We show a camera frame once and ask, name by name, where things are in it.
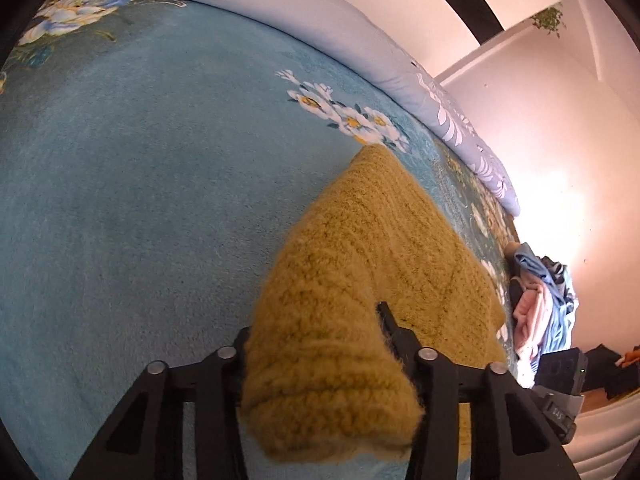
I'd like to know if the olive green knitted sweater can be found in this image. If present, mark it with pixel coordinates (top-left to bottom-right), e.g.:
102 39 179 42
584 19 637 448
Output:
241 145 506 463

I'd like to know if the pile of blue clothes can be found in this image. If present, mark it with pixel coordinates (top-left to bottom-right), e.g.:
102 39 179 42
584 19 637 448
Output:
504 242 579 388

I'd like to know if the teal floral bed blanket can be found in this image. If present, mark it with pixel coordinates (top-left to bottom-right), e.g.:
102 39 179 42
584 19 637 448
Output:
1 0 515 479

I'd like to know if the green hanging plant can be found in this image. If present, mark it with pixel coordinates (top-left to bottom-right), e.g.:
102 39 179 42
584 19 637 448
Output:
530 4 566 38

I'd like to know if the light blue floral duvet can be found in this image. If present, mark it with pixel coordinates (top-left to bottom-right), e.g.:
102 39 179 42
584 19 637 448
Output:
191 0 520 216

